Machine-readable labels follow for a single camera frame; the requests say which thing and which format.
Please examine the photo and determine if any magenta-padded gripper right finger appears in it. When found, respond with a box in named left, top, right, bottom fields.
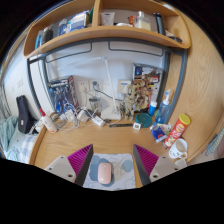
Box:
left=133, top=143, right=182, bottom=186

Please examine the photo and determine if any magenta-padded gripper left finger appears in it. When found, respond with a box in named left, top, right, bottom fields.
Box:
left=43, top=143, right=94, bottom=187

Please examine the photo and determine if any pink computer mouse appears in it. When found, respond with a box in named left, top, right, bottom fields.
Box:
left=97, top=162, right=113, bottom=185

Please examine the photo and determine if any grey blue-patterned mouse pad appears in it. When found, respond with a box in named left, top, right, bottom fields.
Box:
left=82, top=152, right=137, bottom=192

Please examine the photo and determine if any small white box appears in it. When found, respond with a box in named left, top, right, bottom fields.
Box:
left=174, top=157, right=188, bottom=170

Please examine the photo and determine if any white mug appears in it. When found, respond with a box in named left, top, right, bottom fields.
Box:
left=168, top=137, right=189, bottom=160

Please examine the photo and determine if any blue snack packet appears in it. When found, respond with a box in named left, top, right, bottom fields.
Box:
left=149, top=122, right=172, bottom=144

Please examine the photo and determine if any red yellow chips can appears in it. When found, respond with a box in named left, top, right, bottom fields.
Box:
left=163, top=113, right=192, bottom=149

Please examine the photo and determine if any white red-capped lotion bottle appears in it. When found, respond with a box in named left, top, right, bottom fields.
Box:
left=39, top=107, right=58, bottom=134

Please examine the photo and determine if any teal round lid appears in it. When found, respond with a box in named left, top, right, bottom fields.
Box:
left=134, top=112, right=154, bottom=129

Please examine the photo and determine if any white charger block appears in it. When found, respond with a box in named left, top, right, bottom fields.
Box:
left=77, top=109, right=90, bottom=124
left=64, top=109, right=76, bottom=123

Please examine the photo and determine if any blue spray bottle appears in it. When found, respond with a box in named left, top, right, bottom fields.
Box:
left=154, top=88, right=173, bottom=126

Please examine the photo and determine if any pale bedding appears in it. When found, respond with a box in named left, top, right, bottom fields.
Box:
left=0, top=114, right=38, bottom=164

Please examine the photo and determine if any black pen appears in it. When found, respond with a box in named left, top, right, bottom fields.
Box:
left=109, top=123, right=134, bottom=128

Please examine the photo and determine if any white power strip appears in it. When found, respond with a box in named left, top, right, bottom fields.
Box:
left=89, top=114, right=107, bottom=128

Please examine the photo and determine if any black bag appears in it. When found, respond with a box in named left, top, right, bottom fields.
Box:
left=16, top=95, right=36, bottom=135

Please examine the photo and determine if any glass jar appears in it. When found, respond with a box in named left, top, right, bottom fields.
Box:
left=89, top=96, right=102, bottom=113

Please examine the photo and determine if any tan robot figure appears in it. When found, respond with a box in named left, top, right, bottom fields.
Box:
left=121, top=78, right=151, bottom=122

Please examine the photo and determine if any dark robot model kit box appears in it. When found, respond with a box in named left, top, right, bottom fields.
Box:
left=47, top=75, right=80, bottom=114

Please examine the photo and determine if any white desk lamp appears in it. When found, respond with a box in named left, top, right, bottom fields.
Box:
left=58, top=55, right=123, bottom=121

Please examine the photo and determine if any printed figure box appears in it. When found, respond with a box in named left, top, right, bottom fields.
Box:
left=132, top=63, right=164, bottom=113

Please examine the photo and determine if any white wall socket panel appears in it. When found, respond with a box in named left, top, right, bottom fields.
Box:
left=77, top=79, right=90, bottom=94

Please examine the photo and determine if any wooden wall shelf unit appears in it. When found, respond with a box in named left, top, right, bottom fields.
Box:
left=22, top=0, right=192, bottom=59

